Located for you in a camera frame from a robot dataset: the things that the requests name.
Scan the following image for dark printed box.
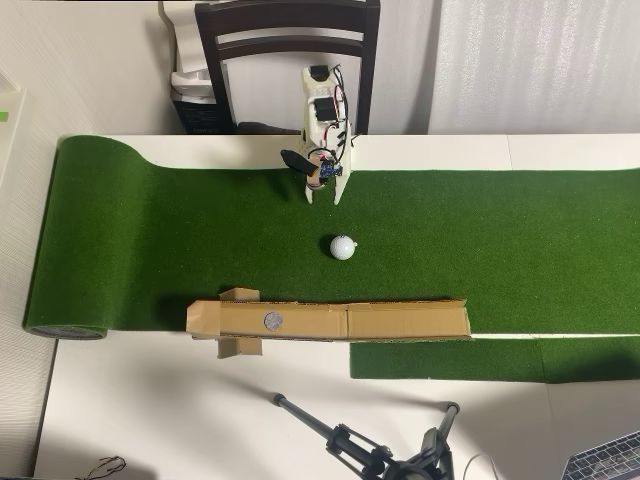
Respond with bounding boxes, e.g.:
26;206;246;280
172;97;237;135

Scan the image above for thin black wire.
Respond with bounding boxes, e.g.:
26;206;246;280
84;454;126;479

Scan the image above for thin white cable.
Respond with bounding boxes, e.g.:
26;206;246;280
462;452;502;480

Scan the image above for long cardboard ramp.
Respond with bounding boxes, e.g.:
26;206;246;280
185;287;476;360

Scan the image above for white golf ball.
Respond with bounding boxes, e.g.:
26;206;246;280
329;234;357;261

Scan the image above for white curtain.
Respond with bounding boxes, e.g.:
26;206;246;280
427;0;640;135

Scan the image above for white plastic appliance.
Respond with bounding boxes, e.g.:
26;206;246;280
158;0;221;104

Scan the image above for large green turf mat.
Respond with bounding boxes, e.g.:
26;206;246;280
23;134;640;344

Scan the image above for black tripod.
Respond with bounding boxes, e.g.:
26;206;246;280
269;392;461;480

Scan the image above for narrow green turf strip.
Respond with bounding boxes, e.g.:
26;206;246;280
348;335;640;385

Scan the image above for dark wooden chair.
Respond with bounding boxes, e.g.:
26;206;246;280
193;0;382;137

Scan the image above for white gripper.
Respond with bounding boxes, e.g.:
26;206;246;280
299;119;357;206

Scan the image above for black red servo wires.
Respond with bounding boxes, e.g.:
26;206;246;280
307;63;357;161

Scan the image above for white plastic container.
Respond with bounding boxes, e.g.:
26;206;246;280
0;74;36;211

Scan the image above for cardboard camera mount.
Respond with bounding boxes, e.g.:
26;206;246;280
304;155;325;192

